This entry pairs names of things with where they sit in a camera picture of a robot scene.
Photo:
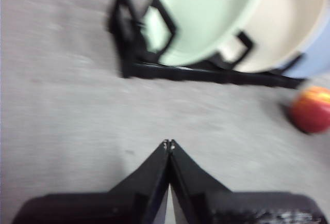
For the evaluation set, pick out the cream plate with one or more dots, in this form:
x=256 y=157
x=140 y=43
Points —
x=283 y=15

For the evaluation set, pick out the pale green plate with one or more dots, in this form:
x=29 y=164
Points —
x=201 y=15

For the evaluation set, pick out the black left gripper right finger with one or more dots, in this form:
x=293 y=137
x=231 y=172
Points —
x=219 y=206

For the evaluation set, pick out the black plate rack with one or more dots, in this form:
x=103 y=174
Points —
x=206 y=75

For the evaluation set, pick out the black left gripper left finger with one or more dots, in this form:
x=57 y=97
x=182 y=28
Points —
x=129 y=203

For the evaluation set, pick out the blue plate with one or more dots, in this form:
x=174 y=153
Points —
x=317 y=58

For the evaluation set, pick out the red apple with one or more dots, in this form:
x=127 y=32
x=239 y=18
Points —
x=312 y=115

